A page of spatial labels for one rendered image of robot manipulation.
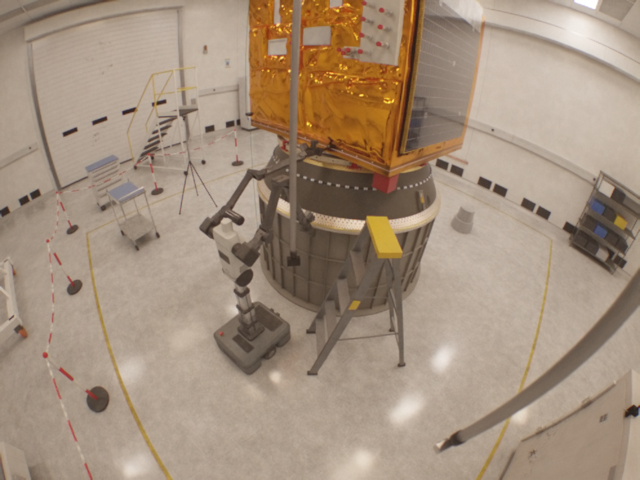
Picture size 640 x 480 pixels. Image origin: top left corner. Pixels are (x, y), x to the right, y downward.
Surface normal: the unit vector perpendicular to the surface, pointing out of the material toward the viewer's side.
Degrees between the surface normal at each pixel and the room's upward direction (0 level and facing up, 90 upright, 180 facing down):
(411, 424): 0
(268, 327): 0
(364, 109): 90
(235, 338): 0
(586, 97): 90
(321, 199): 62
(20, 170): 90
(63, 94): 90
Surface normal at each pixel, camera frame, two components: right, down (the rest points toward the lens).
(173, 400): 0.05, -0.79
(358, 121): -0.75, 0.37
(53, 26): 0.70, 0.46
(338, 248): -0.15, 0.59
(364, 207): 0.03, 0.17
